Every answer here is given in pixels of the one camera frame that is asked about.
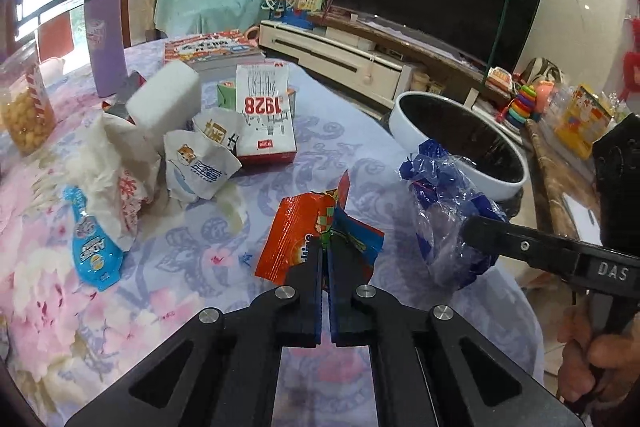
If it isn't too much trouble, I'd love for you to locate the green small carton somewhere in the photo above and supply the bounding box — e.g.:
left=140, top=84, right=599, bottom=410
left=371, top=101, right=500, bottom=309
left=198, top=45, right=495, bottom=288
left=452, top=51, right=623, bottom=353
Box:
left=216, top=80, right=236, bottom=112

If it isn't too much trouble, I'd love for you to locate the person's right hand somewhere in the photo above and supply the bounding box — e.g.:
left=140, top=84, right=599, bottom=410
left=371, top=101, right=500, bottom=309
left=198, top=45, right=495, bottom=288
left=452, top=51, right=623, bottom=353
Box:
left=558, top=306, right=639, bottom=405

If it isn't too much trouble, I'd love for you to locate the red orange snack wrapper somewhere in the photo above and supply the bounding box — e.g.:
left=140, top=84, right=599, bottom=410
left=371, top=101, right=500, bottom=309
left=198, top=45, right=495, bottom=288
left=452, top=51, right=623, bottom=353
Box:
left=255, top=171, right=384, bottom=285

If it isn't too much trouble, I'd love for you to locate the white notebook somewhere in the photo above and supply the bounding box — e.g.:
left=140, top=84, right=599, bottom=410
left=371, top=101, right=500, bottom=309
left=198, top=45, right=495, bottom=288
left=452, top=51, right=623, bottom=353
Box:
left=562, top=194, right=602, bottom=246

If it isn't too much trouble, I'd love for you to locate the rainbow stacking ring toy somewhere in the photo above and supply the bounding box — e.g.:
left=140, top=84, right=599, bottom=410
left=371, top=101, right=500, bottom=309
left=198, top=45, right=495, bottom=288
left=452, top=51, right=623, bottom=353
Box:
left=503, top=86, right=537, bottom=129

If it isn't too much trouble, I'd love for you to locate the white tv cabinet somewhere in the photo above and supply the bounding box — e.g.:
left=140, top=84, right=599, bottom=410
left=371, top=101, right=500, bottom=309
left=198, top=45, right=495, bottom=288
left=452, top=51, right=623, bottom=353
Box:
left=259, top=20, right=412, bottom=107

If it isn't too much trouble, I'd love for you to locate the white blue printed wrapper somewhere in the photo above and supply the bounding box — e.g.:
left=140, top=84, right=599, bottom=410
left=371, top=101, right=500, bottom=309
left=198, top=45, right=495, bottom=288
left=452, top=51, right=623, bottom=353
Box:
left=164, top=107, right=245, bottom=204

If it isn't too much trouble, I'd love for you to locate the blue clear plastic bag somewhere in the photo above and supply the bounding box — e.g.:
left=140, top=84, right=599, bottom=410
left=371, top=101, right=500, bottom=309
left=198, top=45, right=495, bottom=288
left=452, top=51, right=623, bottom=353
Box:
left=399, top=139, right=506, bottom=291

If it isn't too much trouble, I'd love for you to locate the floral tablecloth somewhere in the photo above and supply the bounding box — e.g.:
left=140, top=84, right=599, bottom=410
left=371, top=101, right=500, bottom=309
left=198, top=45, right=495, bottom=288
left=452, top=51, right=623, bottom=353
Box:
left=0, top=37, right=547, bottom=427

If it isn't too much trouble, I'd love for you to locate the white black trash bin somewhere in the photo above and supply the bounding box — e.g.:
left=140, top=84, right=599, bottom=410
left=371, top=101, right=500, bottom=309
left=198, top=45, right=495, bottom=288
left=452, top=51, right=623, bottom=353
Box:
left=388, top=91, right=528, bottom=202

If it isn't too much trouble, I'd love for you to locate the blue jelly pouch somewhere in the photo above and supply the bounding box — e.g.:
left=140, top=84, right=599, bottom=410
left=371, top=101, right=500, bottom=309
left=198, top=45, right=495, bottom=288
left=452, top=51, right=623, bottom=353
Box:
left=63, top=186, right=124, bottom=291

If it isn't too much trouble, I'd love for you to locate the purple thermos bottle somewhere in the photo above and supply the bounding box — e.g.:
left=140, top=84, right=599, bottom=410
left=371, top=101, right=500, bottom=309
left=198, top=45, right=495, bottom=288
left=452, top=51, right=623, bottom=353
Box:
left=84, top=0, right=128, bottom=98

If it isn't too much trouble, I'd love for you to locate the stack of books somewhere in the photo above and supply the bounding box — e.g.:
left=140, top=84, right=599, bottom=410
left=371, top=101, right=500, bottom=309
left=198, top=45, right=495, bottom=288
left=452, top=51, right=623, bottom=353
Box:
left=164, top=29, right=265, bottom=72

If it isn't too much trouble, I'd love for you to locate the yellow toy box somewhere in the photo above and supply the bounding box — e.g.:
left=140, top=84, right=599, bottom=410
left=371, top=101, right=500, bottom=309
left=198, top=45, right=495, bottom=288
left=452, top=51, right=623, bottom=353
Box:
left=554, top=84, right=613, bottom=160

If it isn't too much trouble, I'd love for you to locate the clear jar of snacks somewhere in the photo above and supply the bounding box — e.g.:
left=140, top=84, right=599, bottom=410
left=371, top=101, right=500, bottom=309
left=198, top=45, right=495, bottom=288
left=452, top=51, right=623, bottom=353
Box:
left=1, top=40, right=55, bottom=156

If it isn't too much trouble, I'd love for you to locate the white 1928 paper box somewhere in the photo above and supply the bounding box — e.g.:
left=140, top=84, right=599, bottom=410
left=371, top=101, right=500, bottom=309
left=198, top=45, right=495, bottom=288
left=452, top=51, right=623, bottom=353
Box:
left=235, top=62, right=297, bottom=165

